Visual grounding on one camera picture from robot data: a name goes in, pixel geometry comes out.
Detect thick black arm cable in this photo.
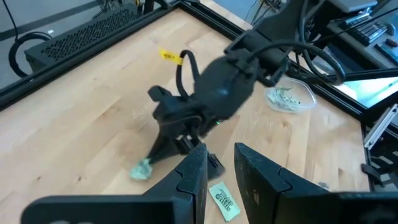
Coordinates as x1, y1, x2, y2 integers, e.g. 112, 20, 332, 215
254, 41, 346, 88

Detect black metal bracket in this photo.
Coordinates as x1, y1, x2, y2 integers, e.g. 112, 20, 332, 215
360, 163, 387, 187

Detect black perforated metal box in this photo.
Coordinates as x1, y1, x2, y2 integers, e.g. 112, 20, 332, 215
24, 2, 147, 72

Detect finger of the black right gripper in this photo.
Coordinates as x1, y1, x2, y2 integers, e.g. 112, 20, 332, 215
145, 133, 180, 165
180, 136, 226, 180

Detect black table edge rail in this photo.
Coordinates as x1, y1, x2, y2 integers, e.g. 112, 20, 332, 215
0, 0, 374, 125

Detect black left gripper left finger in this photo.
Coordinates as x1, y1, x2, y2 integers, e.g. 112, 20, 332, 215
142, 142, 209, 224

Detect yellow cable tag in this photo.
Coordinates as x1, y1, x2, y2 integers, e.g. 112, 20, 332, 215
157, 47, 184, 65

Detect pale sweetener packet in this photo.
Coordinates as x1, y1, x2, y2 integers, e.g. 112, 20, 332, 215
267, 86, 302, 110

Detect clear plastic container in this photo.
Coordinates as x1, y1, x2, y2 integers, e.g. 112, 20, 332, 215
264, 76, 318, 113

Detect grey side desk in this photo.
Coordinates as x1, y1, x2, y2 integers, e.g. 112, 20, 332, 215
326, 9, 398, 70

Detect silver aluminium extrusion bar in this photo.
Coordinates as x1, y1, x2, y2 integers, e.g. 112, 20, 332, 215
363, 104, 398, 151

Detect black coiled floor cable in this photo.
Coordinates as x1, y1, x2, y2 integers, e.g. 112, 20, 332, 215
8, 30, 53, 78

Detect black computer keyboard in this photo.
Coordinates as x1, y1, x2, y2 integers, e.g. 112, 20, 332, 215
340, 12, 390, 47

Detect bright flat screen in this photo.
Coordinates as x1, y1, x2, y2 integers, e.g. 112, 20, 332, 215
334, 76, 398, 110

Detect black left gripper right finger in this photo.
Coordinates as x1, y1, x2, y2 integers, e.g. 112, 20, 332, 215
233, 142, 331, 224

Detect black looped wrist cable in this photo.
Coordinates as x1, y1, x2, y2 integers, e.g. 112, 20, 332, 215
175, 49, 201, 99

